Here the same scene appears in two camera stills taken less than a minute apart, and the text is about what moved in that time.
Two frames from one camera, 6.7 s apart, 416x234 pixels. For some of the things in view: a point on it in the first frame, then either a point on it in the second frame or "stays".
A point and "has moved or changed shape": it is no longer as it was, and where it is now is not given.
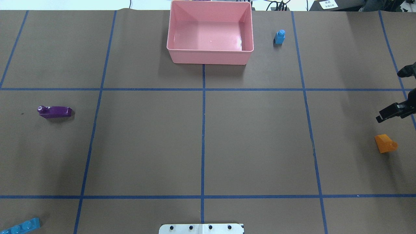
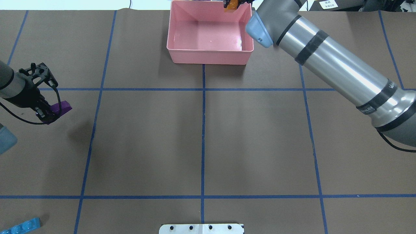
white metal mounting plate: x=201 y=228 stays
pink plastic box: x=210 y=32 stays
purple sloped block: x=54 y=111 has moved or changed shape
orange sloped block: x=384 y=144 → x=232 y=6
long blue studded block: x=32 y=224 stays
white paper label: x=328 y=4 stays
